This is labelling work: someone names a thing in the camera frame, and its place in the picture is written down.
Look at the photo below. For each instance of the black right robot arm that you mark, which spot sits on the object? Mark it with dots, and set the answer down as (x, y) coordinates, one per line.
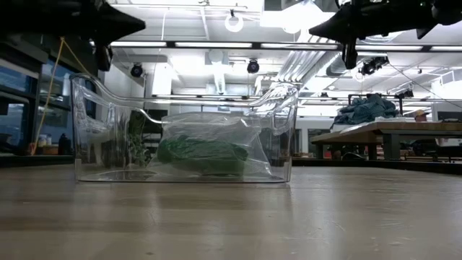
(404, 14)

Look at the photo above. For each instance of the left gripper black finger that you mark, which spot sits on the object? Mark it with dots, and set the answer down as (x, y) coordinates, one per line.
(115, 32)
(115, 18)

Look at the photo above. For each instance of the black ceiling spotlight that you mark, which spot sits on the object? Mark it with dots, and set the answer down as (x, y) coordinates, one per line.
(136, 70)
(253, 66)

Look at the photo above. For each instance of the white plastic jar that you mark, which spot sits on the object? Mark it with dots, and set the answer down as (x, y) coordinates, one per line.
(43, 140)

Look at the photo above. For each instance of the potted succulent plant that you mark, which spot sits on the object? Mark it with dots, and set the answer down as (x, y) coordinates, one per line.
(137, 144)

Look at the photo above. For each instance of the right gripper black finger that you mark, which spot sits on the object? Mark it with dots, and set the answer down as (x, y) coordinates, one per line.
(341, 31)
(343, 16)

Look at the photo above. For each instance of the person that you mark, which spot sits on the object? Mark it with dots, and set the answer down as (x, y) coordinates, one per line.
(421, 115)

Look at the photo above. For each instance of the brown bowl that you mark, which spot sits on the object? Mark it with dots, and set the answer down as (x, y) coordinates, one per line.
(50, 150)

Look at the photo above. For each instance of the blue cloth pile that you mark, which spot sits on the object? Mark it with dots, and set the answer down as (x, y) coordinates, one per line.
(368, 108)

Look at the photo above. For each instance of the clear plastic zip bag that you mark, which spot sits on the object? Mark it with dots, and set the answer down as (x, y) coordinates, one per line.
(216, 124)

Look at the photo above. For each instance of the black bottle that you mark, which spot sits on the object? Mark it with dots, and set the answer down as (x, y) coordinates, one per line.
(64, 144)

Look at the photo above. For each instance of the black ceiling camera fixture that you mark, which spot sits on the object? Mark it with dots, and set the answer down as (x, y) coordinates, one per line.
(373, 65)

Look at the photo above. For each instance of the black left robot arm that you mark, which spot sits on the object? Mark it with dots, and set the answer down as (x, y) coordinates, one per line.
(36, 18)

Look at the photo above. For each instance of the green elastic bandage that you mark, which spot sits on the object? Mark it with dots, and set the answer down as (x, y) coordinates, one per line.
(202, 155)

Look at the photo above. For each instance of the wooden workbench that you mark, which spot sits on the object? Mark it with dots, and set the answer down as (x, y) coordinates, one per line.
(415, 127)

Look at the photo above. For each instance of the black computer monitor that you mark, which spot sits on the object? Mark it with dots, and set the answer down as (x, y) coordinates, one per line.
(157, 115)

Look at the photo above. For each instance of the clear plastic bin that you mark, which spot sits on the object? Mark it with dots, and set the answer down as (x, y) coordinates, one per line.
(279, 108)

